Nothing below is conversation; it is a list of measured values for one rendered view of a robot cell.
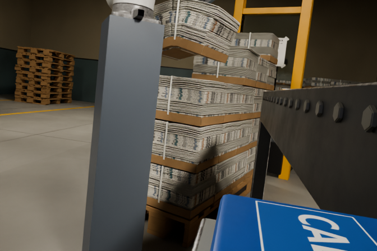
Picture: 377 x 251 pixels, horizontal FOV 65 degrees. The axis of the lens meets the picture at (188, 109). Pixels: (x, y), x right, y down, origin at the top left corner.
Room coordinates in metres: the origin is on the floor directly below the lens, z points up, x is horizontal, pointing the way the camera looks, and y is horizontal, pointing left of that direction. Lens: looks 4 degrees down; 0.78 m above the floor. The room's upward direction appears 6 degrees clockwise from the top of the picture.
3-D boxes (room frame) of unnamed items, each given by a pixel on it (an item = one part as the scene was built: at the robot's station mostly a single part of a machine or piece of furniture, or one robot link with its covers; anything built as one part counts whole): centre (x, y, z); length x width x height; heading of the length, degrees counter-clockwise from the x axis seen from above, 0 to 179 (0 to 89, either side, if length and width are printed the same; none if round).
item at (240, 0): (3.18, -0.42, 0.92); 0.09 x 0.09 x 1.85; 62
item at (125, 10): (1.15, 0.24, 1.03); 0.22 x 0.18 x 0.06; 24
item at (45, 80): (7.60, 3.68, 0.65); 1.26 x 0.86 x 1.30; 174
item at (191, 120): (2.00, -0.17, 0.40); 1.16 x 0.38 x 0.51; 152
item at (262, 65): (2.38, -0.37, 0.95); 0.38 x 0.29 x 0.23; 61
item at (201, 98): (2.00, -0.17, 0.42); 1.17 x 0.39 x 0.83; 152
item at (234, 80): (2.11, -0.23, 0.86); 0.38 x 0.29 x 0.04; 64
